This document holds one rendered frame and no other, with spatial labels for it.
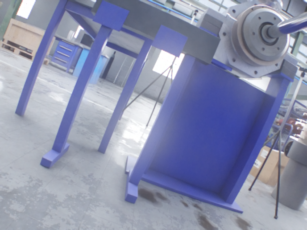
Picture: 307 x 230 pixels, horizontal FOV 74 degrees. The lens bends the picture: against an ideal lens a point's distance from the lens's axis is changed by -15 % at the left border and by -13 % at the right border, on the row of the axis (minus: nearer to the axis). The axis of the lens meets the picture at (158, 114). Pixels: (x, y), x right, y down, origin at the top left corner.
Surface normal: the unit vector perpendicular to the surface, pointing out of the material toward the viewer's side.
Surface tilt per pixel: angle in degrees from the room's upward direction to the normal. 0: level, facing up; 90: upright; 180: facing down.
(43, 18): 90
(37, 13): 90
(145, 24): 90
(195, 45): 90
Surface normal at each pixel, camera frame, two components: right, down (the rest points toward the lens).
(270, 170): -0.82, -0.33
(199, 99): 0.08, 0.13
